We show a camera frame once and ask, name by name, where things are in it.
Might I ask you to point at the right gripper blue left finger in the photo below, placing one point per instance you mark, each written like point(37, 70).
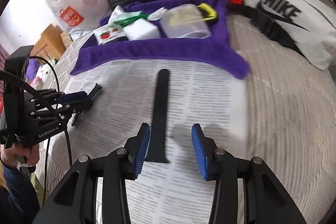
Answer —
point(137, 149)

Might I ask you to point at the dark blue sleeve forearm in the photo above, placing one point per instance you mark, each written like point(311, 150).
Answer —
point(19, 202)

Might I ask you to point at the wooden cabinet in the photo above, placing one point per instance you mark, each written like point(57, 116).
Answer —
point(50, 45)

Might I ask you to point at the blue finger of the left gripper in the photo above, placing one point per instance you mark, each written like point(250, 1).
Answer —
point(85, 103)
point(66, 99)

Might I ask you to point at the green foil sachet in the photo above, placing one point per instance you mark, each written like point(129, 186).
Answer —
point(128, 21)

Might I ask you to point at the purple fleece towel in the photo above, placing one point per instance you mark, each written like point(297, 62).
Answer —
point(215, 50)

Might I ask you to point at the white plush toy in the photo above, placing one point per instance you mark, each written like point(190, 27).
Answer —
point(42, 74)

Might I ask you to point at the clear bag with yellow sponge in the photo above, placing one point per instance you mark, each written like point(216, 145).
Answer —
point(184, 21)

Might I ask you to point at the white Miniso plastic bag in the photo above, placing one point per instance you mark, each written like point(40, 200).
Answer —
point(78, 17)

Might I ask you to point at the person's left hand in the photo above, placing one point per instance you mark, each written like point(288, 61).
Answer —
point(9, 155)

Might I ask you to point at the white tomato print sachet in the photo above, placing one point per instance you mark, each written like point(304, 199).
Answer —
point(108, 33)

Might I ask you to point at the newspaper sheet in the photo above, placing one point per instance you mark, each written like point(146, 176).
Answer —
point(170, 96)

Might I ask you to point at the white foam sponge block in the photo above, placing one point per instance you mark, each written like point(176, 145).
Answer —
point(141, 30)

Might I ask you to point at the white plastic wrap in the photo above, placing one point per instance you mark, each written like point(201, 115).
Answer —
point(157, 14)

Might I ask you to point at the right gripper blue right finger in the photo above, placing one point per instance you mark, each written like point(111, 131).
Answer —
point(204, 149)

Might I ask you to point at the yellow black carabiner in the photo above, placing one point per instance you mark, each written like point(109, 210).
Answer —
point(208, 13)

